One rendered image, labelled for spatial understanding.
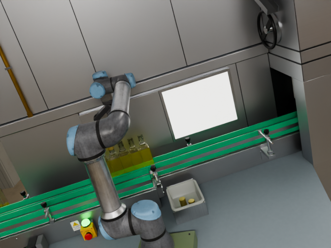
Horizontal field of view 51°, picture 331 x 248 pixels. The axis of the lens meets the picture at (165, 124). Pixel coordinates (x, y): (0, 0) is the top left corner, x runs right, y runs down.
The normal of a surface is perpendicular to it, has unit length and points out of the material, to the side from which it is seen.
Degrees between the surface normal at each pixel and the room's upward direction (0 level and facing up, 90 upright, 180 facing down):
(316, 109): 90
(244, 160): 90
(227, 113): 90
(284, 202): 0
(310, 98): 90
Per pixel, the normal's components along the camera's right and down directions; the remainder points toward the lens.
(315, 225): -0.27, -0.88
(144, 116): 0.16, 0.35
